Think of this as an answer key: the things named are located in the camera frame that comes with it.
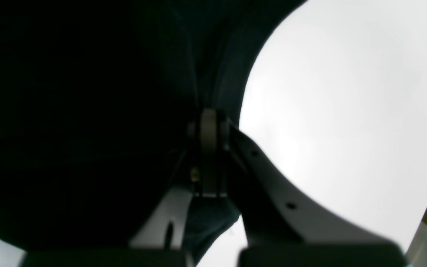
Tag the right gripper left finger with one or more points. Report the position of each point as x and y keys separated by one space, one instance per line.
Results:
x=159 y=242

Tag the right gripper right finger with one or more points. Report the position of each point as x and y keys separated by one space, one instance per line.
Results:
x=284 y=227

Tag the black T-shirt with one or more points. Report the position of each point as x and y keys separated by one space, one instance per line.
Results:
x=95 y=97

